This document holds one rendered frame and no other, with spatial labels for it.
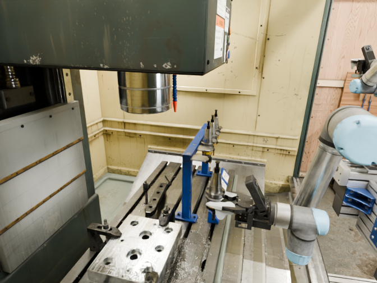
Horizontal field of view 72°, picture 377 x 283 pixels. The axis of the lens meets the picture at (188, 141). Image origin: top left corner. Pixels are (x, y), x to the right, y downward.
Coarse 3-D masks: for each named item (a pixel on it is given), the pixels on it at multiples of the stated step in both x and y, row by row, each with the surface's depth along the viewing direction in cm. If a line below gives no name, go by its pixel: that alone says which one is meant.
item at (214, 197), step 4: (208, 188) 85; (208, 192) 82; (224, 192) 83; (208, 196) 83; (212, 196) 81; (216, 196) 81; (220, 196) 81; (224, 196) 84; (212, 200) 82; (216, 200) 81; (220, 200) 82
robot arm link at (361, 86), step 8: (376, 64) 124; (368, 72) 129; (376, 72) 125; (352, 80) 138; (360, 80) 134; (368, 80) 130; (376, 80) 128; (352, 88) 137; (360, 88) 134; (368, 88) 133; (376, 88) 135
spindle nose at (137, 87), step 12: (120, 72) 70; (132, 72) 68; (120, 84) 72; (132, 84) 69; (144, 84) 69; (156, 84) 70; (168, 84) 74; (120, 96) 74; (132, 96) 71; (144, 96) 70; (156, 96) 71; (168, 96) 75; (132, 108) 72; (144, 108) 72; (156, 108) 73; (168, 108) 76
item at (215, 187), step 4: (220, 172) 81; (212, 176) 81; (216, 176) 80; (220, 176) 81; (212, 180) 81; (216, 180) 80; (220, 180) 81; (212, 184) 81; (216, 184) 81; (220, 184) 81; (212, 188) 81; (216, 188) 81; (220, 188) 82; (212, 192) 82; (216, 192) 81; (220, 192) 82
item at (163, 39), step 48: (0, 0) 66; (48, 0) 63; (96, 0) 60; (144, 0) 57; (192, 0) 55; (0, 48) 71; (48, 48) 67; (96, 48) 64; (144, 48) 61; (192, 48) 58
